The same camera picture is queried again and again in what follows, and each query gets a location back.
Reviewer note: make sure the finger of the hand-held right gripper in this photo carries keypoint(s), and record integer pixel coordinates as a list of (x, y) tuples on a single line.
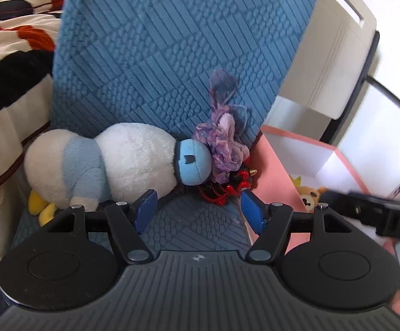
[(348, 203)]

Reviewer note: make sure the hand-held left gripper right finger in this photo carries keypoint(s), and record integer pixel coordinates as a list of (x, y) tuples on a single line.
[(253, 212)]

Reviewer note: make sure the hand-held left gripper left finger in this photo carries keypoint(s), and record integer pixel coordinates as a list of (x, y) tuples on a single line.
[(146, 210)]

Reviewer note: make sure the black and red toy figure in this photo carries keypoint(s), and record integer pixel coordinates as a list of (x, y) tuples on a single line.
[(227, 189)]

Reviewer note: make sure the white and blue plush duck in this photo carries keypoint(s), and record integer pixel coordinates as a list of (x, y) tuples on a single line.
[(134, 158)]

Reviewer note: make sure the pink cardboard box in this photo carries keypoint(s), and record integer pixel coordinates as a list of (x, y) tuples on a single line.
[(276, 179)]

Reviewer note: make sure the small brown plush bear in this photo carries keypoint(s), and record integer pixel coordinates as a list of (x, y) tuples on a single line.
[(308, 198)]

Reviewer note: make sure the purple fabric flower scrunchie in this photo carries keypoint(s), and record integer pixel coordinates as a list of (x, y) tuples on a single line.
[(224, 144)]

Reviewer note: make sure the black curved metal tube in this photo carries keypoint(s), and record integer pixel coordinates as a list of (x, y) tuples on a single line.
[(398, 98)]

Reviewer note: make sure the white plastic chair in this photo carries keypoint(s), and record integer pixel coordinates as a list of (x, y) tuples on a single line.
[(331, 58)]

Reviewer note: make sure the blue textured seat cover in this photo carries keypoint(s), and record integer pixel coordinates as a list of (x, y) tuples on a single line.
[(158, 58)]

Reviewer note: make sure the cream bedspread with maroon trim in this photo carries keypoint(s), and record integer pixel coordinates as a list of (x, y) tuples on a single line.
[(3, 144)]

